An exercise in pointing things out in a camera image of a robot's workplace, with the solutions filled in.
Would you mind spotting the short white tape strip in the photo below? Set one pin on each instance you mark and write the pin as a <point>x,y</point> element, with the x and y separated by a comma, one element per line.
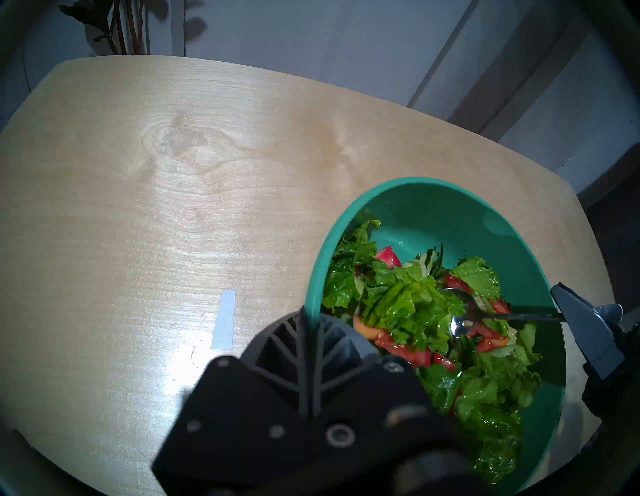
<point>224,320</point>

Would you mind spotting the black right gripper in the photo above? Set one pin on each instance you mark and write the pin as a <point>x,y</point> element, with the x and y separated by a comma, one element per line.
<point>615,390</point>

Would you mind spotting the metal salad utensil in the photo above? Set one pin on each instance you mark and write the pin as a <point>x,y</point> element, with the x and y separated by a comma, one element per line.
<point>460,325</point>

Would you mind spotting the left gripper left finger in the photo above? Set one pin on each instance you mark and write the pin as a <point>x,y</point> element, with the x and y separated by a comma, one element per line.
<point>240,415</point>

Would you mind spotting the green salad bowl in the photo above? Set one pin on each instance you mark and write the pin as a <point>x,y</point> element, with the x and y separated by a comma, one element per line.
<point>440,210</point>

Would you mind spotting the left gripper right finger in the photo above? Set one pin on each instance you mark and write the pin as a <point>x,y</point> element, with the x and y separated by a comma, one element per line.
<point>370,400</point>

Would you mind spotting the chopped lettuce tomato salad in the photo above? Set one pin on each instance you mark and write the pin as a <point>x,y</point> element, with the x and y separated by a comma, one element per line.
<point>400,305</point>

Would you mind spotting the tall dark potted plant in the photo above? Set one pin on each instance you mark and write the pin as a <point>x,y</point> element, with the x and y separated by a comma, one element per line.
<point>87,11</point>

